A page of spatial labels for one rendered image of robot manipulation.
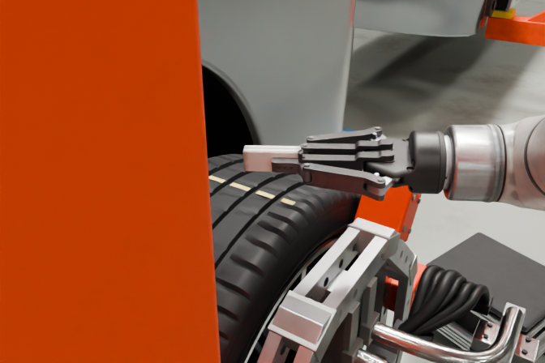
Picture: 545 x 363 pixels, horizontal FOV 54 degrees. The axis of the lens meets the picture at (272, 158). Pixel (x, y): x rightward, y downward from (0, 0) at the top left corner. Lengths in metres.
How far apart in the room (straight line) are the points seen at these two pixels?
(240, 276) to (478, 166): 0.30
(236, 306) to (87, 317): 0.47
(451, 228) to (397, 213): 2.05
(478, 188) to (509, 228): 2.36
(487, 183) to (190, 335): 0.46
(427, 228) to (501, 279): 0.86
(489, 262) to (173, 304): 1.95
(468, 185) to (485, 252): 1.54
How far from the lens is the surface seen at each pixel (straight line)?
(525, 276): 2.10
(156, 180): 0.17
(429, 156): 0.62
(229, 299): 0.64
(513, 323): 0.86
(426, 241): 2.74
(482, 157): 0.62
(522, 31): 4.31
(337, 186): 0.61
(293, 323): 0.65
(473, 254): 2.14
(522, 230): 2.99
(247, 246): 0.67
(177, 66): 0.17
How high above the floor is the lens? 1.57
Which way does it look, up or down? 28 degrees down
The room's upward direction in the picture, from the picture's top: straight up
